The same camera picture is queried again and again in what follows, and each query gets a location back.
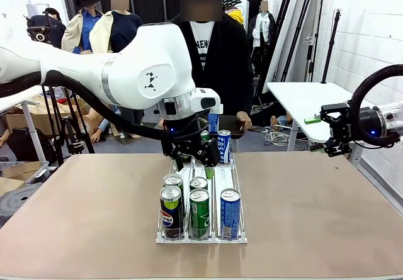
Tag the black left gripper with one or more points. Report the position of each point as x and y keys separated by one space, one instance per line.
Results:
x=182 y=146

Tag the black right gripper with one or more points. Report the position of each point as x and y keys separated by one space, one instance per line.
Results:
x=344 y=129

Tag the black serving tray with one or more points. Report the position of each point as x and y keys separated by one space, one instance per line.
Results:
x=231 y=126

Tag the green Chilsung cider can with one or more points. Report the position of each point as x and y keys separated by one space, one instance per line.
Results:
x=205 y=134
x=198 y=183
x=199 y=217

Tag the person left forearm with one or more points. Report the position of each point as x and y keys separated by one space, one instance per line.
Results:
x=247 y=91

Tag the person sitting on floor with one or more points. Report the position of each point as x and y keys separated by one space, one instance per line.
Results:
x=267 y=107

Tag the crouching person in light blue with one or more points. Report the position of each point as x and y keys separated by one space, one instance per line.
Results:
x=104 y=124

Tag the person in black cardigan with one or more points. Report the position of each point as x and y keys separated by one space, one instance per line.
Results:
x=226 y=56

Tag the person in dark top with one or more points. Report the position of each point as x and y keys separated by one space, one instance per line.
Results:
x=58 y=31

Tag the person left hand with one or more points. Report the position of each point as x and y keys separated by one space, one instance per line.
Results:
x=245 y=121

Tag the black Pepsi can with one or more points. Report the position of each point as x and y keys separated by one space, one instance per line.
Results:
x=171 y=217
x=173 y=181

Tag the clear acrylic can rack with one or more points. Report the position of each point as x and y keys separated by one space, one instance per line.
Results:
x=225 y=179

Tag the large white side table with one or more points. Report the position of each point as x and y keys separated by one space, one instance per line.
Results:
x=292 y=104

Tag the black light stand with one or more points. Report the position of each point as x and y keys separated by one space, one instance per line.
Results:
x=330 y=47

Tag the mannequin in navy top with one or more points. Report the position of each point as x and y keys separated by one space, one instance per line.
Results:
x=122 y=28

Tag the mannequin in yellow hoodie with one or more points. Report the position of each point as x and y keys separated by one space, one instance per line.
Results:
x=236 y=16

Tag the brown cardboard box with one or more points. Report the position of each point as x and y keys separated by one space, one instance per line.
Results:
x=34 y=119

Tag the mannequin in beige coat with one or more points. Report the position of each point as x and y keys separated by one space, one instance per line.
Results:
x=83 y=28

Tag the flat cardboard piece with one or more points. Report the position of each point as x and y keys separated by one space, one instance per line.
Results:
x=19 y=170

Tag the dark grey round base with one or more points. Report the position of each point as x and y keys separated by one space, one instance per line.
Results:
x=15 y=201

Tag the black camera tripod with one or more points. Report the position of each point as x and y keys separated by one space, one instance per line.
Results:
x=75 y=146

